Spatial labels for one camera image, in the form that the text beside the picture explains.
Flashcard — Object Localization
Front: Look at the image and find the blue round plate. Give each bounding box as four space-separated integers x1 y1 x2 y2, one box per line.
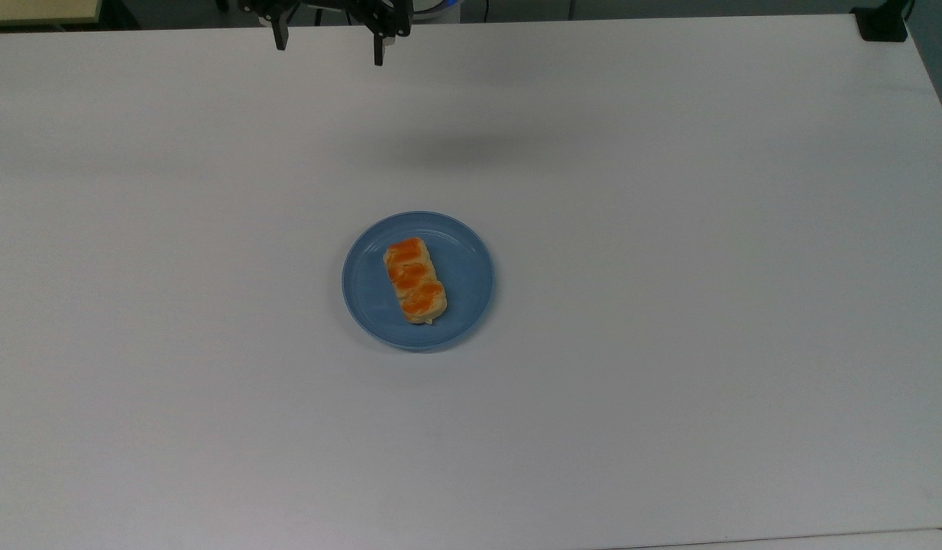
342 211 495 353

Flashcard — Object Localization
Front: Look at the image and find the beige board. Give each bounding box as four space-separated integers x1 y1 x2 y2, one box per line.
0 0 103 28

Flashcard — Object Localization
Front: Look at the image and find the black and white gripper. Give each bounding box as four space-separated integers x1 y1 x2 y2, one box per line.
238 0 412 67

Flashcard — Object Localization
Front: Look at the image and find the orange glazed bread piece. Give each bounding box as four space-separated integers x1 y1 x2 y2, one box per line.
383 237 450 325

